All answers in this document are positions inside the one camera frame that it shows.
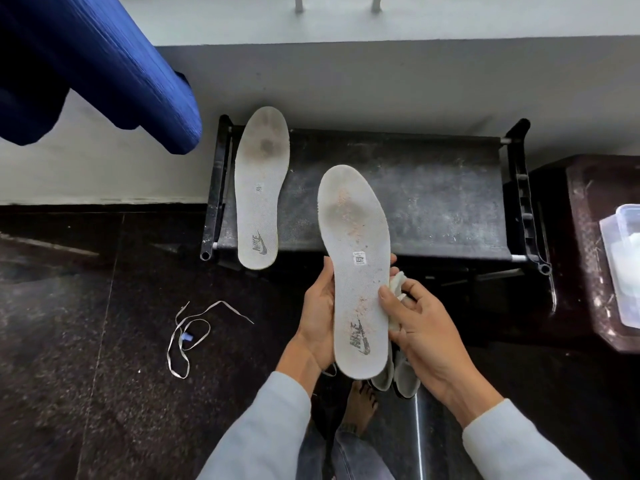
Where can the person's right hand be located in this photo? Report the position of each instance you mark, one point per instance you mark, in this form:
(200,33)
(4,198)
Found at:
(435,339)

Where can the person's left hand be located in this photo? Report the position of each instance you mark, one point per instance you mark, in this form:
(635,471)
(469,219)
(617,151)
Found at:
(315,319)

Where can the person's left thumb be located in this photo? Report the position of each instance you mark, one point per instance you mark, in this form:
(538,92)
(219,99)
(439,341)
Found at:
(326,277)

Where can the person's right thumb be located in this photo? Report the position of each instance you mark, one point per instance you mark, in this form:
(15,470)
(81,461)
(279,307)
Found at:
(391,307)

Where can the white cleaning cloth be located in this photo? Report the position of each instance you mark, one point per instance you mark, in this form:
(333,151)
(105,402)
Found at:
(397,287)

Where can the white shoe insole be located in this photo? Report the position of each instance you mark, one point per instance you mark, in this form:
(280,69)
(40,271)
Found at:
(261,189)
(355,264)

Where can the person's left forearm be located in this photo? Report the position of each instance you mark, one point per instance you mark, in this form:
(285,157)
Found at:
(270,424)

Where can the person's right forearm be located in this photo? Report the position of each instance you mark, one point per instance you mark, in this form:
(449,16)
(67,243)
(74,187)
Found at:
(510,439)

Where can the white sneaker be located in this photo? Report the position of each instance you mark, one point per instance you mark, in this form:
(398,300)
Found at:
(406,379)
(384,377)

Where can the person's bare foot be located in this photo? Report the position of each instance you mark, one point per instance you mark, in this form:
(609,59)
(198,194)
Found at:
(359,407)

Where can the black shoe rack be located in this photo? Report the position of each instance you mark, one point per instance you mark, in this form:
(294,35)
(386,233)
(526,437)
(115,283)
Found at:
(400,194)

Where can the white shoelace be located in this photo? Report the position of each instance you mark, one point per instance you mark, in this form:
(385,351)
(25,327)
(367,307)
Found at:
(187,339)

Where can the person's blue jeans leg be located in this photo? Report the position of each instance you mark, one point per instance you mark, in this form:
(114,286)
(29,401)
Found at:
(350,457)

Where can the dark brown side table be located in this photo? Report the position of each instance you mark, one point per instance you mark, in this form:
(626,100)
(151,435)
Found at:
(585,254)

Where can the clear plastic container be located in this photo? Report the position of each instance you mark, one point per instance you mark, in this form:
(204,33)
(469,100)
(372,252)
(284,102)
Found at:
(622,264)

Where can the blue hanging cloth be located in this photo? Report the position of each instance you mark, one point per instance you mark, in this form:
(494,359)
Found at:
(100,59)

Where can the grey railing post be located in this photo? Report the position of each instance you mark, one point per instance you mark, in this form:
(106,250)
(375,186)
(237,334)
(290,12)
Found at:
(376,2)
(298,2)

